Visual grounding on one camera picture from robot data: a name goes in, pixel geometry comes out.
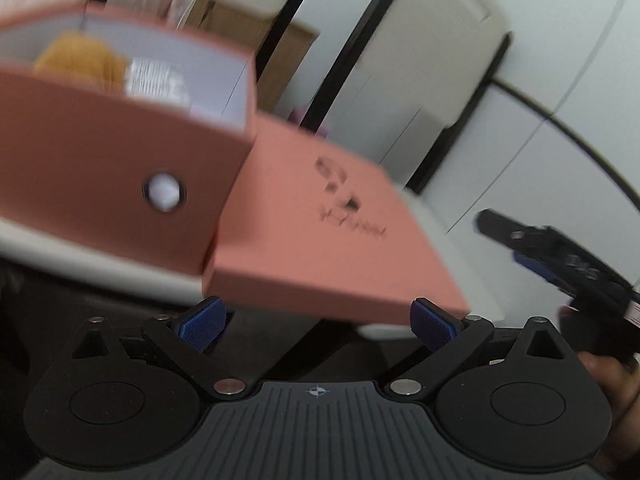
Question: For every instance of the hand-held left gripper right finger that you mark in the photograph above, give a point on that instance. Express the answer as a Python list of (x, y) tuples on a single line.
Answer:
[(431, 324)]

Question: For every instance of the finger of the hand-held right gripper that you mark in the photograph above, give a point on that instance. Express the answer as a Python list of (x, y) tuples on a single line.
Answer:
[(505, 227), (535, 265)]

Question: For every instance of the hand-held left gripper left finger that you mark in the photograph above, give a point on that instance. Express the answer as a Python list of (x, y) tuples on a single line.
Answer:
[(202, 324)]

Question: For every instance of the pink box lid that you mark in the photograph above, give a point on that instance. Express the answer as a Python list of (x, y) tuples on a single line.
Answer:
[(340, 240)]

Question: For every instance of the pink storage box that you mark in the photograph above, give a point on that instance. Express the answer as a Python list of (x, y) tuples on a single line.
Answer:
[(100, 160)]

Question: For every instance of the person's right hand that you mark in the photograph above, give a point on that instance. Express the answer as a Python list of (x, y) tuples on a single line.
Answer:
[(617, 400)]

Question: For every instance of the white cabinet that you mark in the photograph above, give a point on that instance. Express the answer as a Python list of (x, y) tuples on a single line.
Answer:
[(430, 70)]

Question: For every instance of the brown cardboard box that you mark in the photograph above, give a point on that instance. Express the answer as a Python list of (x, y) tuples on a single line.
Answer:
[(260, 55)]

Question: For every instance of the orange plush toy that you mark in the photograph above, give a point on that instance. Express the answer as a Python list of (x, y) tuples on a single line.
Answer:
[(82, 62)]

